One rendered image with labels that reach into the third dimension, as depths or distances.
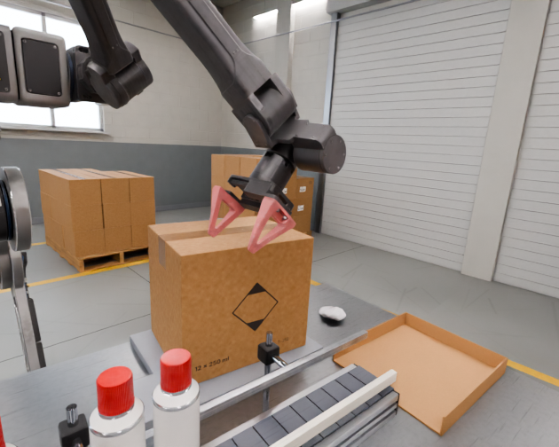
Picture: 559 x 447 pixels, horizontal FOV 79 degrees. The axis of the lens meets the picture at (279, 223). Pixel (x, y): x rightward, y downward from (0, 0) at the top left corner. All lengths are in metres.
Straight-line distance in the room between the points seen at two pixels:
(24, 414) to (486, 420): 0.84
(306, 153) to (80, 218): 3.36
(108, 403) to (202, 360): 0.35
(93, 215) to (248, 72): 3.36
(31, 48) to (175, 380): 0.77
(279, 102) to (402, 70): 4.21
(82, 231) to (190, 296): 3.17
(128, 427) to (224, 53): 0.45
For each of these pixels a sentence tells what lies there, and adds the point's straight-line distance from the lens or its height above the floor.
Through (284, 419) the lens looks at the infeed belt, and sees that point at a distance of 0.64.
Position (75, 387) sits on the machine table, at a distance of 0.84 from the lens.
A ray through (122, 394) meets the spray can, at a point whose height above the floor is 1.07.
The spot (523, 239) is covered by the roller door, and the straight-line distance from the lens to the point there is 4.23.
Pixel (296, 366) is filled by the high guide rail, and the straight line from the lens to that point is 0.61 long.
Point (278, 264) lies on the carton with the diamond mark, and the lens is 0.72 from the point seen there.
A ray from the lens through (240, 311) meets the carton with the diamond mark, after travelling 0.71.
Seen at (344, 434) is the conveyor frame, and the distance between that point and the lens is 0.64.
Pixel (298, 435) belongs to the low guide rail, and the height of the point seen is 0.91.
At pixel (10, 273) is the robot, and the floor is 0.85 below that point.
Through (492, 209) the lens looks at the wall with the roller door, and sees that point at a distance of 4.18.
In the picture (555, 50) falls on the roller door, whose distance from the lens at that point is 4.27.
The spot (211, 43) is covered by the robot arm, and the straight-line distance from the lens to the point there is 0.51.
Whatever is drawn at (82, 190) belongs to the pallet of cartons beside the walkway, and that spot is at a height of 0.79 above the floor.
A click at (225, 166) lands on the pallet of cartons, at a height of 1.02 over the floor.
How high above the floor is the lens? 1.32
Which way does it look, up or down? 13 degrees down
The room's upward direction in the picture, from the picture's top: 3 degrees clockwise
